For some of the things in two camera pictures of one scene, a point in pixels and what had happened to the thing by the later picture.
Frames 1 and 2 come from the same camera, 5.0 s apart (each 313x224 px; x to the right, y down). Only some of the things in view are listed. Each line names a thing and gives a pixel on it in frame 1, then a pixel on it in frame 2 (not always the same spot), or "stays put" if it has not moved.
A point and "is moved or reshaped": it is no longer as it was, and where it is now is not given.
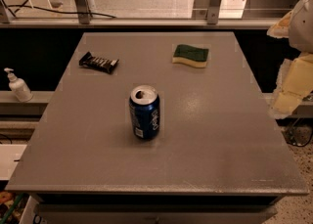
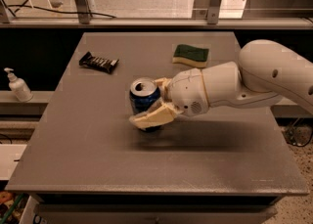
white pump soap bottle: [19, 86] stays put
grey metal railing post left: [81, 0] stays put
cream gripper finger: [281, 28] → [163, 84]
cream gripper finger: [294, 82] → [161, 114]
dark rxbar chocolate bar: [96, 62] stays put
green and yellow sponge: [192, 56] stays put
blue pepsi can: [145, 110] is moved or reshaped
